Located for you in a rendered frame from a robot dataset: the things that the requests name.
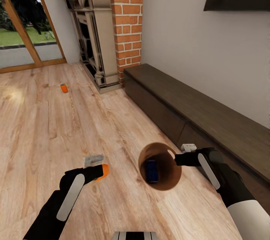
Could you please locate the can of soda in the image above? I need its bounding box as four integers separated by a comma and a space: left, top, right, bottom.
146, 160, 159, 183
60, 84, 68, 93
94, 164, 110, 181

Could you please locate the trash can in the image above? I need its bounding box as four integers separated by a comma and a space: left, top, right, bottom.
138, 142, 182, 192

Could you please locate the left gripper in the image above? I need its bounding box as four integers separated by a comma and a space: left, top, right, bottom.
86, 165, 104, 183

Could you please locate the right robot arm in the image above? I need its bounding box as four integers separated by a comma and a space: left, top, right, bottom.
174, 144, 270, 240

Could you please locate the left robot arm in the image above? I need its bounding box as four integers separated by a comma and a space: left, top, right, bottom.
23, 154, 104, 240

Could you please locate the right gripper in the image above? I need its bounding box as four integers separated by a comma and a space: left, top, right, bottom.
174, 152, 195, 167

